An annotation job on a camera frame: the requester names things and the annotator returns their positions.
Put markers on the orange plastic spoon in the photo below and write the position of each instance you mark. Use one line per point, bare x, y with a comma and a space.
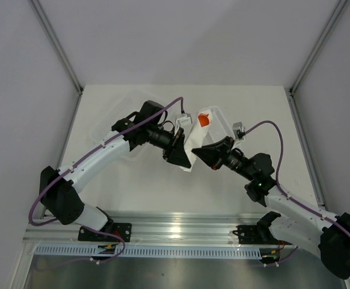
204, 121

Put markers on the aluminium mounting rail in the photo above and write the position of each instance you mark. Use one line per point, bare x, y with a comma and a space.
157, 229

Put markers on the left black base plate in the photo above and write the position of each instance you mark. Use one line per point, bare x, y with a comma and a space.
122, 230

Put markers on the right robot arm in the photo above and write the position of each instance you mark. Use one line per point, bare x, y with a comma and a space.
291, 219

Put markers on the aluminium frame post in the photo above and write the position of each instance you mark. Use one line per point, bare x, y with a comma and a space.
322, 39
55, 43

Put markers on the white paper napkin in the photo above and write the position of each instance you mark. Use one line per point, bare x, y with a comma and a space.
195, 140

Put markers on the left aluminium frame post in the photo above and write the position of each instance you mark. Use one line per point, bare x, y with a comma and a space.
55, 43

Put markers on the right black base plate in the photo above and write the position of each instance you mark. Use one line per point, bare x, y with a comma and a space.
254, 234

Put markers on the small white cutlery tray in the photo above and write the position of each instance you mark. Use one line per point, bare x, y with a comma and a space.
219, 128

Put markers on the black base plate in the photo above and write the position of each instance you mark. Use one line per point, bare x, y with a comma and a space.
254, 234
122, 230

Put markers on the large white plastic basket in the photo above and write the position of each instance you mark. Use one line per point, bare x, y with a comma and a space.
118, 107

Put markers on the white slotted cable duct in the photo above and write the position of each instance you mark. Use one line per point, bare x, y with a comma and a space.
150, 251

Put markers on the right aluminium frame post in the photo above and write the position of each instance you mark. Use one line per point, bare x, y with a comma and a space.
322, 39

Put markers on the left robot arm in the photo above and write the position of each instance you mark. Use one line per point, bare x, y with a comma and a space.
60, 188

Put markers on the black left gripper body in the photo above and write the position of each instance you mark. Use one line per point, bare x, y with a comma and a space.
170, 142

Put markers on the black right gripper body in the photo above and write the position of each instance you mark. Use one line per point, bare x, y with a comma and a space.
231, 159

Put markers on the orange plastic fork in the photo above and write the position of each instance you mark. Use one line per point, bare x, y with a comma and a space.
203, 115

